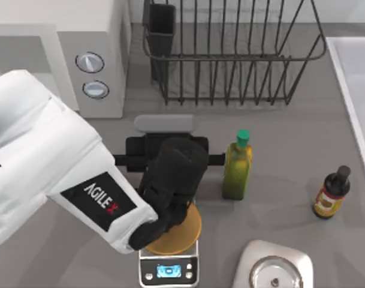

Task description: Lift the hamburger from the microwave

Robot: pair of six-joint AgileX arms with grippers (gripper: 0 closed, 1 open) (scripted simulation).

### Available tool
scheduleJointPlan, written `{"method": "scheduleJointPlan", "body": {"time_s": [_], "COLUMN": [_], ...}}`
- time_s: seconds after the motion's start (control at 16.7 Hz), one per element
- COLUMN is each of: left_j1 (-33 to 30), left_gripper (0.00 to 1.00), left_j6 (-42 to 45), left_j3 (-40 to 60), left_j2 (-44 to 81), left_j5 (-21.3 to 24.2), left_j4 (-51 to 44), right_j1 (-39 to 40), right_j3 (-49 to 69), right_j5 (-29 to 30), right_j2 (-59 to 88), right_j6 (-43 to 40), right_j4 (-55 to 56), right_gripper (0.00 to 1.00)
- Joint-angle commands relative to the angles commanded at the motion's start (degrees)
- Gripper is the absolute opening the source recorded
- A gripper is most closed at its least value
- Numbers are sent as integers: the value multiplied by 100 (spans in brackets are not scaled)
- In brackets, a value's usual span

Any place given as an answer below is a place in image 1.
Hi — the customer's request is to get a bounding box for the dark brown bottle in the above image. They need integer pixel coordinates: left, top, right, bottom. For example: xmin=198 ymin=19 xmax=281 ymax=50
xmin=312 ymin=165 xmax=352 ymax=220

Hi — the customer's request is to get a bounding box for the pale microwave oven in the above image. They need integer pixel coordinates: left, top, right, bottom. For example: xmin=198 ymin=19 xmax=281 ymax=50
xmin=0 ymin=23 xmax=131 ymax=119

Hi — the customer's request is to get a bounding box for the green bottle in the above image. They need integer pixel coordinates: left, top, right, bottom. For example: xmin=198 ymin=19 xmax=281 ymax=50
xmin=221 ymin=129 xmax=254 ymax=200

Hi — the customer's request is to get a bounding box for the black cutlery holder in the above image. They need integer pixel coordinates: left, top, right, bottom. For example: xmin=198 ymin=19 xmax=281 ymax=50
xmin=143 ymin=2 xmax=177 ymax=57

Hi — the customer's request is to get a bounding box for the silver kitchen scale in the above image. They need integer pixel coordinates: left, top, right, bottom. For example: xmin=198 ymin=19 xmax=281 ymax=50
xmin=138 ymin=239 xmax=200 ymax=288

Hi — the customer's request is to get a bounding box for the dark wire dish rack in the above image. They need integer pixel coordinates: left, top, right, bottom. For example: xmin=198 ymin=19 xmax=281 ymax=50
xmin=142 ymin=0 xmax=327 ymax=107

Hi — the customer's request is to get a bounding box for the large grey microwave knob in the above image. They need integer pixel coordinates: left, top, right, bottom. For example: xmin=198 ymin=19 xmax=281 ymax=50
xmin=75 ymin=51 xmax=105 ymax=73

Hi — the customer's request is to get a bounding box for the brown round plate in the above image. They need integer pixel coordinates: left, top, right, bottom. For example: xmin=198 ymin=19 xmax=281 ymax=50
xmin=145 ymin=200 xmax=203 ymax=256

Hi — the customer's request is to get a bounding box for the small grey microwave knob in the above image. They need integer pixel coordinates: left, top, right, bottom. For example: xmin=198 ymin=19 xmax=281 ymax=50
xmin=82 ymin=80 xmax=110 ymax=100

